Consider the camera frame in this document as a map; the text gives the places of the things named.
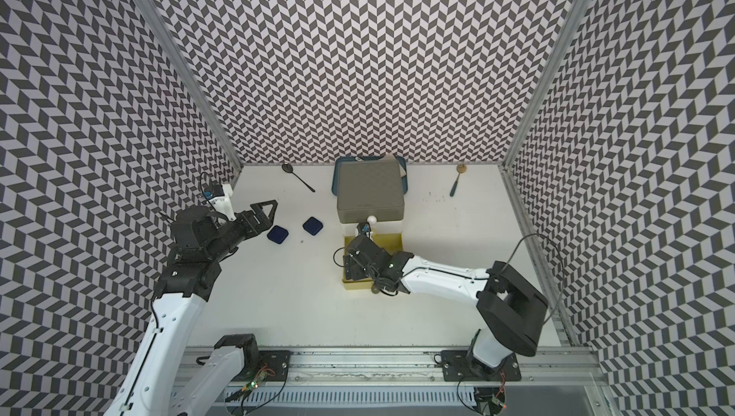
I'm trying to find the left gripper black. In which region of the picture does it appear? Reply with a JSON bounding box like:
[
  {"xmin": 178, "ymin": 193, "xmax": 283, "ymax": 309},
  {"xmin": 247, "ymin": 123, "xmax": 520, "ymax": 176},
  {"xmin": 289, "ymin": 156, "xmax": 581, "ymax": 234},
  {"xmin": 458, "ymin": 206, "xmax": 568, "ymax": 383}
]
[{"xmin": 206, "ymin": 200, "xmax": 278, "ymax": 262}]

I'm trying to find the navy brooch box one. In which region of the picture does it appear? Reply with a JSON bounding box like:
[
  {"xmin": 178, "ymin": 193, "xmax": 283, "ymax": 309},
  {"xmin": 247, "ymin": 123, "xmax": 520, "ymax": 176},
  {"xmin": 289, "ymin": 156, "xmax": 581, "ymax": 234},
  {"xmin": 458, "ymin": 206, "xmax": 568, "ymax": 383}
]
[{"xmin": 267, "ymin": 226, "xmax": 289, "ymax": 245}]

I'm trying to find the yellow bottom drawer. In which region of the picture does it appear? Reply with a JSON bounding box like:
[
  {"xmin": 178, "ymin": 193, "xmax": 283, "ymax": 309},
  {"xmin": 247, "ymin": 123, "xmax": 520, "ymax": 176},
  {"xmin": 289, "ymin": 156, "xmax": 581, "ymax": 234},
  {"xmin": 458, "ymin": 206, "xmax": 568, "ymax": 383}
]
[{"xmin": 337, "ymin": 233, "xmax": 403, "ymax": 291}]

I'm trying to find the navy brooch box two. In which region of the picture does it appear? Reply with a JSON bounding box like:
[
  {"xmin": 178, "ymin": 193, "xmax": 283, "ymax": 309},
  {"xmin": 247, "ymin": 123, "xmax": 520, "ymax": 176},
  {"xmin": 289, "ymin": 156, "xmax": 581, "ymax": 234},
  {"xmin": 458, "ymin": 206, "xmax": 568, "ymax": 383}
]
[{"xmin": 302, "ymin": 217, "xmax": 323, "ymax": 236}]

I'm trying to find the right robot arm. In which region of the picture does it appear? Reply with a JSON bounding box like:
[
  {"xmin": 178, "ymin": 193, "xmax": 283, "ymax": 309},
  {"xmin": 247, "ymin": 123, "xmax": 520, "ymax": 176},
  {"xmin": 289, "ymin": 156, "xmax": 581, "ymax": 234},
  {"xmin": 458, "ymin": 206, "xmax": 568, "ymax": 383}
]
[{"xmin": 342, "ymin": 235, "xmax": 549, "ymax": 379}]

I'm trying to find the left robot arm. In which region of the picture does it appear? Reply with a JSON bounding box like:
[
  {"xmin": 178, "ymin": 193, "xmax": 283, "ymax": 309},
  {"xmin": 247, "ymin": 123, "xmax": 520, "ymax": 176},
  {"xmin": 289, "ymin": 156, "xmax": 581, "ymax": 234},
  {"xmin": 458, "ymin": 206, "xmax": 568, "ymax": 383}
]
[{"xmin": 106, "ymin": 200, "xmax": 278, "ymax": 415}]

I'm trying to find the three-tier drawer cabinet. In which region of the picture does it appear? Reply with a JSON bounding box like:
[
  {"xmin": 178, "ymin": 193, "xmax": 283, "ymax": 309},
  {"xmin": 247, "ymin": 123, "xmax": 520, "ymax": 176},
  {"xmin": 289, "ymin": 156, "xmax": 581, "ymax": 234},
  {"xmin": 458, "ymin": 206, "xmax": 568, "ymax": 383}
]
[{"xmin": 336, "ymin": 155, "xmax": 406, "ymax": 237}]

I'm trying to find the black spoon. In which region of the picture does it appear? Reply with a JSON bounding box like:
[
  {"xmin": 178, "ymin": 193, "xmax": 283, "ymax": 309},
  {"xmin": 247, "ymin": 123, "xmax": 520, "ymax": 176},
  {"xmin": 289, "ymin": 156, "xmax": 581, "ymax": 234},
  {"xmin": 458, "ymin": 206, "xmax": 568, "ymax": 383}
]
[{"xmin": 281, "ymin": 163, "xmax": 316, "ymax": 193}]

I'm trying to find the blue tray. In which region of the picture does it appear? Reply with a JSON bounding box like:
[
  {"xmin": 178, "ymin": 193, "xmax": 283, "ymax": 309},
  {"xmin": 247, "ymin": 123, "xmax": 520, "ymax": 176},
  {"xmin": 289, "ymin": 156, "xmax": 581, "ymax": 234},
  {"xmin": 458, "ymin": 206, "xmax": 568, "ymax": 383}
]
[{"xmin": 331, "ymin": 156, "xmax": 409, "ymax": 196}]

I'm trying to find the gold spoon teal handle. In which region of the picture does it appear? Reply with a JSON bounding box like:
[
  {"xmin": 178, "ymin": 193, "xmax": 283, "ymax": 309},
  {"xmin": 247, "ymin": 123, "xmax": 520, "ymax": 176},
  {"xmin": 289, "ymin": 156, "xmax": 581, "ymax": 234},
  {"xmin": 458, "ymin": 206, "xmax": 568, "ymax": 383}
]
[{"xmin": 450, "ymin": 163, "xmax": 467, "ymax": 197}]

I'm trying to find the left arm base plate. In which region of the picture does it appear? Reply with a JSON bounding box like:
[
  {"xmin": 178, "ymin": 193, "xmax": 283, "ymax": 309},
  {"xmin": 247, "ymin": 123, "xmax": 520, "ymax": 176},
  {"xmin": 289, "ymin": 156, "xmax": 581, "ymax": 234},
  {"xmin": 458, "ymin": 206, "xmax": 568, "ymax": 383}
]
[{"xmin": 234, "ymin": 349, "xmax": 292, "ymax": 383}]

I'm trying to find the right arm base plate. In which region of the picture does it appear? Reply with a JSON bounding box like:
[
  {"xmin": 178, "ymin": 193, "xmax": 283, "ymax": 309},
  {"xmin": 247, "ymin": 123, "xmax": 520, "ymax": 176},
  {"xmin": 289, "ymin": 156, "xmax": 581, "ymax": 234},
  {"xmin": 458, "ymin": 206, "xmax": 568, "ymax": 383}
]
[{"xmin": 438, "ymin": 349, "xmax": 522, "ymax": 383}]

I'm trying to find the front aluminium rail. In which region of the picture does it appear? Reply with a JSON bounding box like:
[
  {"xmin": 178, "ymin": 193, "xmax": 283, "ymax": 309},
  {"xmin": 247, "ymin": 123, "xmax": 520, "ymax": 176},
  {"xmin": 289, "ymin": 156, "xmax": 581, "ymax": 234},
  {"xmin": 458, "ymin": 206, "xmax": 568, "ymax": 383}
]
[{"xmin": 212, "ymin": 346, "xmax": 619, "ymax": 415}]

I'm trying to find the aluminium corner post left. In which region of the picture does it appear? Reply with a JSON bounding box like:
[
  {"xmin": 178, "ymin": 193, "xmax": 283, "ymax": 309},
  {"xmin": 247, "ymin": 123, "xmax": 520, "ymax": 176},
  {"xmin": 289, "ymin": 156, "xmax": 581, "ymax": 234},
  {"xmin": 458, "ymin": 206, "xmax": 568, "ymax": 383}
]
[{"xmin": 133, "ymin": 0, "xmax": 242, "ymax": 175}]

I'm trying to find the aluminium corner post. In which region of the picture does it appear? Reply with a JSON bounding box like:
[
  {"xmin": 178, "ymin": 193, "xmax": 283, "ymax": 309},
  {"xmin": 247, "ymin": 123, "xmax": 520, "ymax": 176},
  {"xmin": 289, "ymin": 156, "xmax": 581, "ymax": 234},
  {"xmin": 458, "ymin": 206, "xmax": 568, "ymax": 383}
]
[
  {"xmin": 503, "ymin": 0, "xmax": 592, "ymax": 170},
  {"xmin": 133, "ymin": 0, "xmax": 242, "ymax": 175}
]

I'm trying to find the aluminium corner post right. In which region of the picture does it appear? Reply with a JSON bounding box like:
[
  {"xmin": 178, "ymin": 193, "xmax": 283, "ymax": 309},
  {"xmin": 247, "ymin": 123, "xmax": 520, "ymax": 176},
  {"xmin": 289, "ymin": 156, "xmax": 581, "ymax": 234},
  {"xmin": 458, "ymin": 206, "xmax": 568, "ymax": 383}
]
[{"xmin": 503, "ymin": 0, "xmax": 592, "ymax": 170}]

